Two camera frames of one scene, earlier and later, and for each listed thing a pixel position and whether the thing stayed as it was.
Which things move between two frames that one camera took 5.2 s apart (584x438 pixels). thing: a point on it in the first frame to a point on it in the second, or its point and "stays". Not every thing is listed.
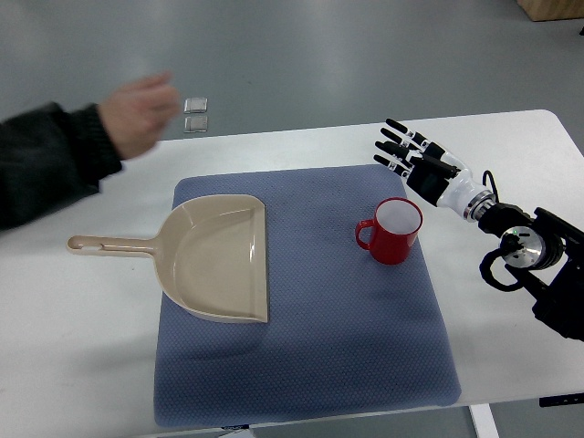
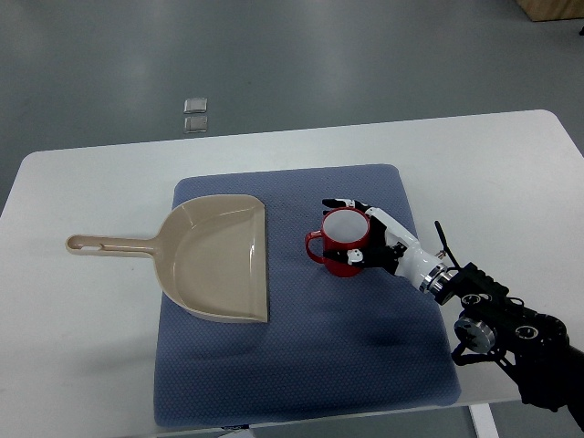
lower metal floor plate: (195, 124) stays
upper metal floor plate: (195, 105) stays
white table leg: (484, 422) stays
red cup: (391, 234) to (343, 229)
